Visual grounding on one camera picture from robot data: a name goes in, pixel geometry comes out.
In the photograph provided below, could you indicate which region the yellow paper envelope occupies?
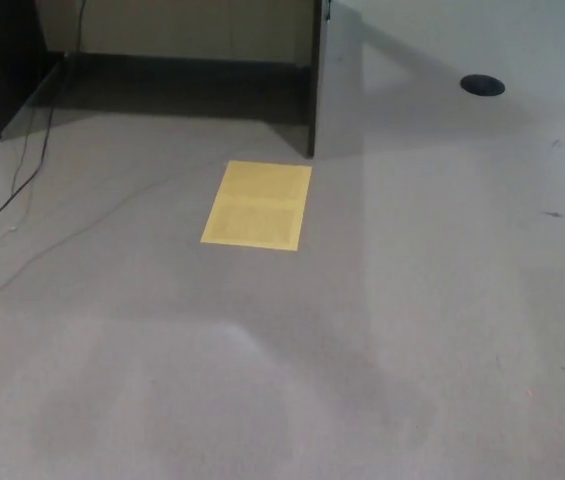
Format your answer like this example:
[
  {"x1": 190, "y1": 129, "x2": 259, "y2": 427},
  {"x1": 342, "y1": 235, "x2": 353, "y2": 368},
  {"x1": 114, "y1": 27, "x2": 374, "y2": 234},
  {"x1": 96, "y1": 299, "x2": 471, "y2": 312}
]
[{"x1": 199, "y1": 160, "x2": 313, "y2": 251}]

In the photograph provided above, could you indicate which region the black round floor cap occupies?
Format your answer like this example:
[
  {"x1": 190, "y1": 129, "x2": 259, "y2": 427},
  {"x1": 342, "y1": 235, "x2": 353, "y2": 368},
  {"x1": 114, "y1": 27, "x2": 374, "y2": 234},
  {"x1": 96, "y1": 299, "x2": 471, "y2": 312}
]
[{"x1": 459, "y1": 74, "x2": 507, "y2": 96}]

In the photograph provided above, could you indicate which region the thin grey cable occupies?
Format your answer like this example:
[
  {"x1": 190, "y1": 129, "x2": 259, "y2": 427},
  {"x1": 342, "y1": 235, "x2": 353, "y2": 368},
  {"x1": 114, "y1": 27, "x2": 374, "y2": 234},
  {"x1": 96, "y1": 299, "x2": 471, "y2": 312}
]
[{"x1": 0, "y1": 160, "x2": 228, "y2": 311}]

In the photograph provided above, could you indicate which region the thick black cable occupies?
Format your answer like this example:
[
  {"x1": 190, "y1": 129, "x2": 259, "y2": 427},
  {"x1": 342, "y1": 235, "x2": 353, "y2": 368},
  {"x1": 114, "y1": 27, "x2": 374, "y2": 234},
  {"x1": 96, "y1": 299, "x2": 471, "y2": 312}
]
[{"x1": 0, "y1": 0, "x2": 86, "y2": 246}]

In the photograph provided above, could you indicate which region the thin dark cable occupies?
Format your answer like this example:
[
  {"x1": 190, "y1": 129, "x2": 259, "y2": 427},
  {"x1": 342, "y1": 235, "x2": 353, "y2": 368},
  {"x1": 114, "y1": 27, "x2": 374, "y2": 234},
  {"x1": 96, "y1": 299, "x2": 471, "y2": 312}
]
[{"x1": 9, "y1": 104, "x2": 38, "y2": 227}]

